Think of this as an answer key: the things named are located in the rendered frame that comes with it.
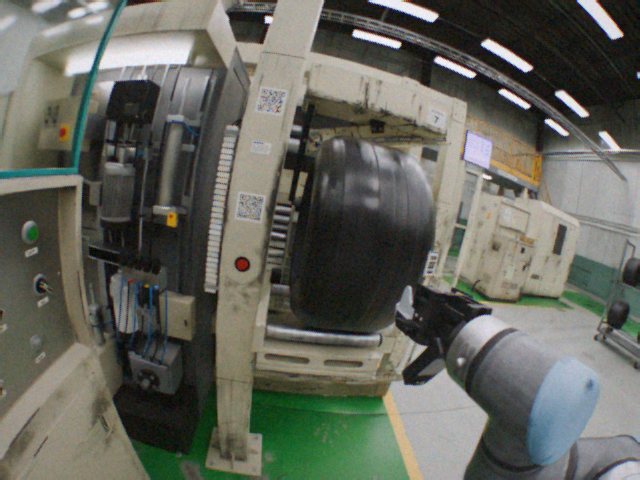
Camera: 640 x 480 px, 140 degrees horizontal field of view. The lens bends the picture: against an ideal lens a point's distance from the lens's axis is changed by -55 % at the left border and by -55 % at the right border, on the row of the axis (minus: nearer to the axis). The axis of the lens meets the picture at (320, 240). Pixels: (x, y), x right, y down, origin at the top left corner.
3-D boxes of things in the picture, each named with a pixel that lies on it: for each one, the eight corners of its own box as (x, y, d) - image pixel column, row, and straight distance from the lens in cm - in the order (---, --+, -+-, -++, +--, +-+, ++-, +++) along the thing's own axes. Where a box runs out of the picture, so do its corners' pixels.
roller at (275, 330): (262, 339, 75) (264, 327, 72) (263, 329, 78) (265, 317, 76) (379, 350, 82) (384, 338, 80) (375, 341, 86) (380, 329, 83)
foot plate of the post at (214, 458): (205, 467, 146) (204, 464, 143) (213, 428, 159) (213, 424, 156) (260, 476, 145) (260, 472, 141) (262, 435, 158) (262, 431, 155)
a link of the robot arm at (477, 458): (529, 525, 41) (579, 470, 31) (444, 511, 39) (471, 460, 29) (539, 469, 46) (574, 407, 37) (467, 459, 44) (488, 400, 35)
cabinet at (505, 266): (488, 302, 529) (509, 237, 513) (472, 290, 570) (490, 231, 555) (517, 304, 595) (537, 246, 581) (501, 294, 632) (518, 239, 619)
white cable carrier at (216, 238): (204, 291, 81) (226, 125, 74) (209, 284, 85) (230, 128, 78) (218, 293, 80) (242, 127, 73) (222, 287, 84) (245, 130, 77)
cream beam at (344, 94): (304, 94, 100) (312, 60, 106) (301, 111, 124) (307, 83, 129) (448, 136, 116) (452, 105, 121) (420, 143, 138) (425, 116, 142)
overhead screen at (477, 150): (463, 159, 473) (467, 129, 488) (461, 159, 477) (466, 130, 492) (488, 169, 506) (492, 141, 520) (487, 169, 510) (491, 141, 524)
